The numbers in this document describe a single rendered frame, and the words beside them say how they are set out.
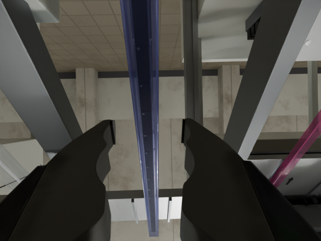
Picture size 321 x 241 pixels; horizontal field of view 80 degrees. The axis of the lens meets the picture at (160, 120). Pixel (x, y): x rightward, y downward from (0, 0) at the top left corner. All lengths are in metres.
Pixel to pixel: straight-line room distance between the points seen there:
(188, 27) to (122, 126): 3.17
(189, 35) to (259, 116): 0.42
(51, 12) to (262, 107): 0.24
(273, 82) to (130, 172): 3.64
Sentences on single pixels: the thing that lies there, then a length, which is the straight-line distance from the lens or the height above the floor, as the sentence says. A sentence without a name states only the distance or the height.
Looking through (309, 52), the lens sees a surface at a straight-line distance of 0.26.
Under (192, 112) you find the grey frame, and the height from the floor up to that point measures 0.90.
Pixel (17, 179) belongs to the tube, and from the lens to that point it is 0.19.
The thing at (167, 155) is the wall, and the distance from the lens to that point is 3.70.
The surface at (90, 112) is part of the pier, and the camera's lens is 3.55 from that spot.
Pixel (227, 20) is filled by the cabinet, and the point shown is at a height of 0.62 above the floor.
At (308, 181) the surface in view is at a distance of 0.50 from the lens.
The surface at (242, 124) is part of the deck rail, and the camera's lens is 0.30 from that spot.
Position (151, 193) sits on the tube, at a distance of 0.19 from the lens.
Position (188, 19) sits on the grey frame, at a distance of 0.66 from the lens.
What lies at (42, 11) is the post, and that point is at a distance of 0.21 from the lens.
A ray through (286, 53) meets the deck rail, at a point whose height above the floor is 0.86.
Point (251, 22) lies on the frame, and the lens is 0.67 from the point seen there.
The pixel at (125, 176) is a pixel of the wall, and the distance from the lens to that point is 3.84.
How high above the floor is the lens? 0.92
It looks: level
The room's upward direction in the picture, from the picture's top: 179 degrees clockwise
